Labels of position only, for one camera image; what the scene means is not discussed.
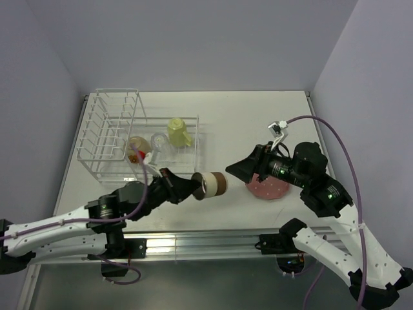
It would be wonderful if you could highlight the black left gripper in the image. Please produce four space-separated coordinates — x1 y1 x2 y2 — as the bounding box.
131 167 201 221

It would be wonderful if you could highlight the beige bowl with flower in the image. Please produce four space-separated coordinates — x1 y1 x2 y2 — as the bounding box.
126 136 152 163

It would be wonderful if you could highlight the pink dotted plate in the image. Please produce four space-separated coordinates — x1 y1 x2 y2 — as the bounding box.
245 174 290 200

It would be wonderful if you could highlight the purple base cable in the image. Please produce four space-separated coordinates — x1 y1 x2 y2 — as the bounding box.
103 254 142 285
280 248 327 310

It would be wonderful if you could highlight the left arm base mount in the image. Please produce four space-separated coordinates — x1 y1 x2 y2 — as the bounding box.
87 238 147 285

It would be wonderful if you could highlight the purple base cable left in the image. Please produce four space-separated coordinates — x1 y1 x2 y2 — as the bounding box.
103 254 142 285

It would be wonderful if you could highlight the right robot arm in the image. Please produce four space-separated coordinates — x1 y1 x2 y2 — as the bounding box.
225 142 412 309

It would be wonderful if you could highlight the clear drinking glass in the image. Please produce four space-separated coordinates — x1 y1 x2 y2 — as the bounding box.
150 132 170 158

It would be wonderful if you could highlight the aluminium rail frame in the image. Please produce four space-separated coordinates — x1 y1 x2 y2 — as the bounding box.
19 92 370 310

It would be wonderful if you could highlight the white wire dish rack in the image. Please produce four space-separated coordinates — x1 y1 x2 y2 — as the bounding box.
76 88 199 185

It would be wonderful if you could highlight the small steel cup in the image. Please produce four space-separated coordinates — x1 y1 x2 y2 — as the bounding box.
191 172 228 201

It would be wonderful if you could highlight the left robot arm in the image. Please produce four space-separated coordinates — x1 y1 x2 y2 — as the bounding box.
1 168 201 274

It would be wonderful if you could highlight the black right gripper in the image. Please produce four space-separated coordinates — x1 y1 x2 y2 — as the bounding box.
224 140 307 186

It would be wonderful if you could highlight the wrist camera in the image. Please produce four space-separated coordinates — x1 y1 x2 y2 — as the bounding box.
268 120 288 150
143 152 160 176

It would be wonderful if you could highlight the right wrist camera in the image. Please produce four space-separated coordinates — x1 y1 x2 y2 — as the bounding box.
268 120 288 150

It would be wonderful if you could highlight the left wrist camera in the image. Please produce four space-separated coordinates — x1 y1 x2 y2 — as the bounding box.
143 152 160 176

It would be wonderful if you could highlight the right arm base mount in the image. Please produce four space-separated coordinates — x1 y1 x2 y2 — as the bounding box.
254 233 316 274

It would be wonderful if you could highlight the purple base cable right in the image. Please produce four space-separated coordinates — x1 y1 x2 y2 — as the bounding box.
280 248 327 310

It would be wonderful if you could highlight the yellow-green mug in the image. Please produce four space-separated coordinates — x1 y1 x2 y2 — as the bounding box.
167 118 193 148

